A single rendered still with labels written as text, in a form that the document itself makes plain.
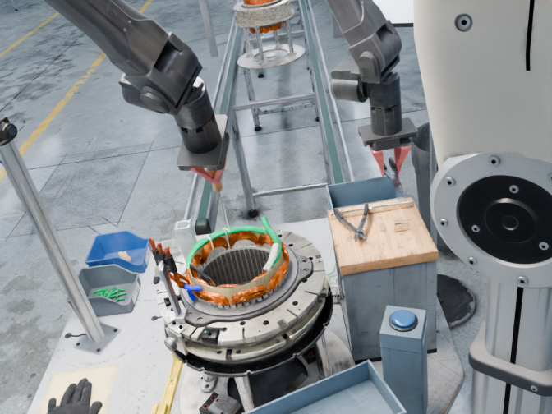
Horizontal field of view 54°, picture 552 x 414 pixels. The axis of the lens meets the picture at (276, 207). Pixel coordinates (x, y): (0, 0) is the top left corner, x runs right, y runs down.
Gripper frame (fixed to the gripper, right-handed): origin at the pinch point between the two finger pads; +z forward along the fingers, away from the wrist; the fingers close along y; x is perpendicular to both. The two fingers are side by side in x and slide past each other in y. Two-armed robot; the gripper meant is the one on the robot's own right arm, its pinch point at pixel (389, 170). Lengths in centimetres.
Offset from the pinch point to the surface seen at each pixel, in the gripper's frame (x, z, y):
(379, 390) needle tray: 39.4, 14.9, 11.6
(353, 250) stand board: 8.3, 11.9, 9.9
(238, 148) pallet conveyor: -174, 74, 47
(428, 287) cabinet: 12.2, 21.4, -3.6
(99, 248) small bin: -45, 36, 82
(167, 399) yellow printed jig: 15, 39, 55
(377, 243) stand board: 7.2, 12.0, 4.9
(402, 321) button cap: 27.1, 13.9, 4.9
